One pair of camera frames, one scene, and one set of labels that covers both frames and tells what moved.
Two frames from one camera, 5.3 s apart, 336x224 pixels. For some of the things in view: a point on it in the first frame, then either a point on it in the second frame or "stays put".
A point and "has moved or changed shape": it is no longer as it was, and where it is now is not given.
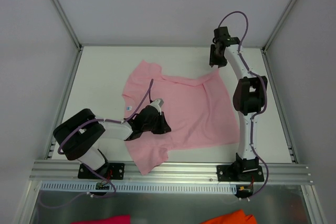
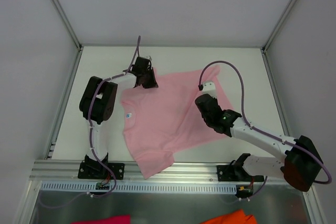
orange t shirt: (238, 217) stays put
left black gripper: (159, 122) → (150, 78)
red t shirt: (122, 219) stays put
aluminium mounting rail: (275, 172) stays put
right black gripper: (217, 57) → (202, 102)
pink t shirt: (199, 114) has moved or changed shape
